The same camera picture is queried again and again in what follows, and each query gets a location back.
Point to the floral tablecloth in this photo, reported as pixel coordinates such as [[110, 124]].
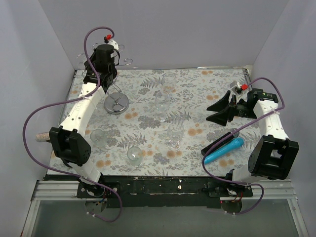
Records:
[[138, 126]]

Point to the left patterned tumbler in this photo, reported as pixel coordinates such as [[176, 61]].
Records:
[[98, 137]]

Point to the near wine glass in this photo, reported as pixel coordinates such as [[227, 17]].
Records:
[[175, 133]]

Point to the middle wine glass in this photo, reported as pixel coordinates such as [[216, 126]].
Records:
[[162, 104]]

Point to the far wine glass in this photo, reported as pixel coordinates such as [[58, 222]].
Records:
[[168, 82]]

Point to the blue toy microphone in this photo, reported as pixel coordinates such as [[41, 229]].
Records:
[[233, 145]]

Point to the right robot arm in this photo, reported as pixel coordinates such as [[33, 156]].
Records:
[[274, 155]]

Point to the patterned tumbler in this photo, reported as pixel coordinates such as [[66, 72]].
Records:
[[135, 156], [98, 137]]

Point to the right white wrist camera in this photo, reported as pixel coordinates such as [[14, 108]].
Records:
[[238, 88]]

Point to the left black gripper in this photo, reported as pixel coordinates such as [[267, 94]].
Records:
[[108, 80]]

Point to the black microphone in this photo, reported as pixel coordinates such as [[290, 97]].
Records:
[[223, 140]]

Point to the black table front rail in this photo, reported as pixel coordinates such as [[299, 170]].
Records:
[[170, 191]]

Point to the front patterned tumbler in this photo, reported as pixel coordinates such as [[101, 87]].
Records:
[[135, 156]]

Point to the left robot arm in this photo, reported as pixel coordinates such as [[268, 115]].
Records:
[[68, 140]]

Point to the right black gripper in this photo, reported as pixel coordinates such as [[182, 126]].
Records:
[[233, 107]]

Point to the chrome wine glass rack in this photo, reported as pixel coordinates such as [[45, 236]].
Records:
[[116, 101]]

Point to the glitter microphone on stand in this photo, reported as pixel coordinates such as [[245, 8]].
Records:
[[42, 137]]

